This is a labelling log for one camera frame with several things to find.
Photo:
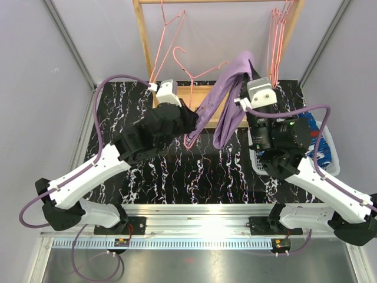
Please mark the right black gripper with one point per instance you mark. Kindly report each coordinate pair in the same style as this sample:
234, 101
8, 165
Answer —
248, 77

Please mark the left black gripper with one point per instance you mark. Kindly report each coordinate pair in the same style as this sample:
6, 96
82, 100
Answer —
189, 117

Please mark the pink hanger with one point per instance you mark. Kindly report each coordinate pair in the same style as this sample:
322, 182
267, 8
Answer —
193, 77
165, 46

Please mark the purple trousers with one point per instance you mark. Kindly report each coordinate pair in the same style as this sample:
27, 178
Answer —
225, 90

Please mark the blue patterned trousers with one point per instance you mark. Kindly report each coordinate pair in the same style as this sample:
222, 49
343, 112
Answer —
324, 156

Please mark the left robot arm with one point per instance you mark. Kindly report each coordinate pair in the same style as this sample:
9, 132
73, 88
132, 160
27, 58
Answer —
64, 204

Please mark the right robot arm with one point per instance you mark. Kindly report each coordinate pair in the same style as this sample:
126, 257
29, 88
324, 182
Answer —
283, 139

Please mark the wooden clothes rack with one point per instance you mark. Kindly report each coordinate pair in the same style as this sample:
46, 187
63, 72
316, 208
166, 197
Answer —
293, 17

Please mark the pink empty hangers bunch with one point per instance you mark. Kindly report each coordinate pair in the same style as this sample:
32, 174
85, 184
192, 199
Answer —
278, 20

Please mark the white plastic basket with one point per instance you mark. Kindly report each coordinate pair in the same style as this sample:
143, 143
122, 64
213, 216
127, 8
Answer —
333, 168

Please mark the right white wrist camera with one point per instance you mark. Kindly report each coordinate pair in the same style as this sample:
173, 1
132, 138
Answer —
264, 95

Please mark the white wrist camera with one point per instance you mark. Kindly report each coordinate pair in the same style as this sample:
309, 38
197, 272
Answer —
166, 92
264, 95

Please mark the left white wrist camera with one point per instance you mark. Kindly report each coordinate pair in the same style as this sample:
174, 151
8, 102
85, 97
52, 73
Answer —
166, 92

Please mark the aluminium mounting rail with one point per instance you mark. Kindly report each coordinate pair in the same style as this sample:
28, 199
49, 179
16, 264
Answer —
174, 227

